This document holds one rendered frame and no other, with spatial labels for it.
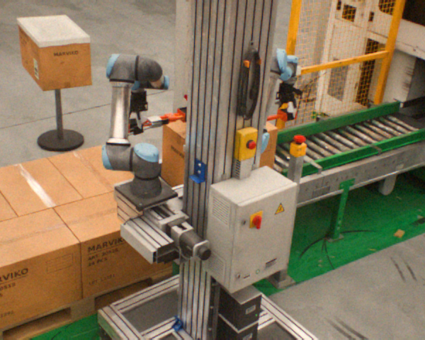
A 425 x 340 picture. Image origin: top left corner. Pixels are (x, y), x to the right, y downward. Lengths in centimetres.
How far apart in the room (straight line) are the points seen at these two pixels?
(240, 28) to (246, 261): 101
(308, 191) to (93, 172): 142
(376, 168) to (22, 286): 250
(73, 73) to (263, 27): 287
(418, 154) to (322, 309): 149
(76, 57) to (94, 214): 180
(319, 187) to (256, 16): 194
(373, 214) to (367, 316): 118
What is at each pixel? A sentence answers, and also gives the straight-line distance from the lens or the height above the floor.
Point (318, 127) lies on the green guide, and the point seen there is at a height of 61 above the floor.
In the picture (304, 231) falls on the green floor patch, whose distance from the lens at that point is 479.
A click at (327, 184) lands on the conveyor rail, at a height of 51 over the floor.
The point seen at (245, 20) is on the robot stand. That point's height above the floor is 194.
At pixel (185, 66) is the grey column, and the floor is 96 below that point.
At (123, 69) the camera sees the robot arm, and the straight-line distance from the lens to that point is 302.
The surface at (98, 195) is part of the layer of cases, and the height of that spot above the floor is 54.
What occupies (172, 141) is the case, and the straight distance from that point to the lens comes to 396.
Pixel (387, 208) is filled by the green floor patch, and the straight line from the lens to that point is 527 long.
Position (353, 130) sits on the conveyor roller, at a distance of 513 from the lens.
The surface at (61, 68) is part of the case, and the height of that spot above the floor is 79.
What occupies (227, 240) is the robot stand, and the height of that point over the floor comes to 102.
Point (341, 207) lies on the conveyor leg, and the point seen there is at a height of 28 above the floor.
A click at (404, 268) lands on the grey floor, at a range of 466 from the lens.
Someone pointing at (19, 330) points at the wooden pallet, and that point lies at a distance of 393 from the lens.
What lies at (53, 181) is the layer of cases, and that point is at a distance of 420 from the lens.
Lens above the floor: 266
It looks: 30 degrees down
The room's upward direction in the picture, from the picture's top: 4 degrees clockwise
